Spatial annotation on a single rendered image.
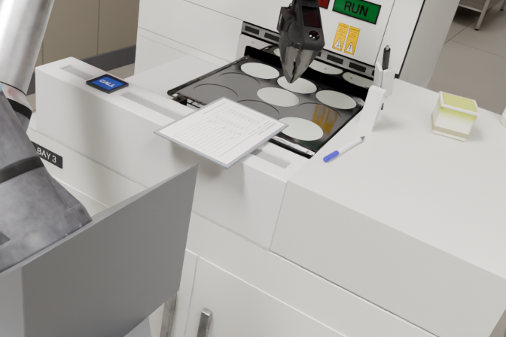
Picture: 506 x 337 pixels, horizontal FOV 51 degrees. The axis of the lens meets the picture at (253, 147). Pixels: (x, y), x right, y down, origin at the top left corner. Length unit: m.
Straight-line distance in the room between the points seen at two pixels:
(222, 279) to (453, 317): 0.40
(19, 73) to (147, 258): 0.33
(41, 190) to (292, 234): 0.41
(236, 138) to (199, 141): 0.07
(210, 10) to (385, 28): 0.51
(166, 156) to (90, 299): 0.38
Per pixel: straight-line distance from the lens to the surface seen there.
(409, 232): 0.81
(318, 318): 0.95
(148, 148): 0.97
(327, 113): 1.24
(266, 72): 1.40
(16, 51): 0.84
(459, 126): 1.13
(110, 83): 1.05
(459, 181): 0.99
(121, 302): 0.70
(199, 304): 1.08
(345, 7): 1.39
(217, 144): 0.88
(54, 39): 3.19
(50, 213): 0.64
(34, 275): 0.55
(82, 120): 1.06
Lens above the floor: 1.40
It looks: 29 degrees down
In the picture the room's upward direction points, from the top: 12 degrees clockwise
